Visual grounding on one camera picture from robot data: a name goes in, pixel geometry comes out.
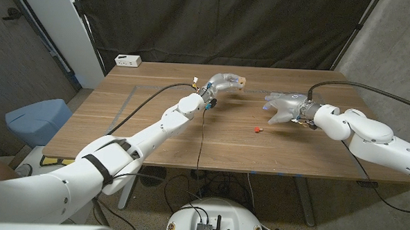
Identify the black cable bundle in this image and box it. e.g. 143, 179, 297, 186
161, 167, 256, 217

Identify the grey table leg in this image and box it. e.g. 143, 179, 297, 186
291, 176, 319, 228

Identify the blue padded stool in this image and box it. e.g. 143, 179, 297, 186
3, 96, 75, 150

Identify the yellow black striped base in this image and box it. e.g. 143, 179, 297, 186
39, 155, 76, 168

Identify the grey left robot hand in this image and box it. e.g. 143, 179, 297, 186
204, 72, 242, 100

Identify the black round disc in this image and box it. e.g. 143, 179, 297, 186
139, 165, 168, 189

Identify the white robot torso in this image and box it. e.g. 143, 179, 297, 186
165, 195, 268, 230

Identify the white table leg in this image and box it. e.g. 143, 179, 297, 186
116, 172, 141, 211

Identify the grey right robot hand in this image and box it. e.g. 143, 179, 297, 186
262, 91, 312, 127

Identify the black backdrop stand pole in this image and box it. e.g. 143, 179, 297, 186
63, 0, 111, 78
329, 0, 382, 73

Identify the thin black hanging cable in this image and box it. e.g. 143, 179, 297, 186
337, 139, 410, 214
195, 107, 208, 173

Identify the white power strip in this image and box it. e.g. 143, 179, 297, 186
114, 53, 143, 69

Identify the black backdrop curtain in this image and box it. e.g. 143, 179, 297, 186
69, 0, 374, 84

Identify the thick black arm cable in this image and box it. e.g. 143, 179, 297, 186
105, 79, 199, 140
306, 79, 410, 114

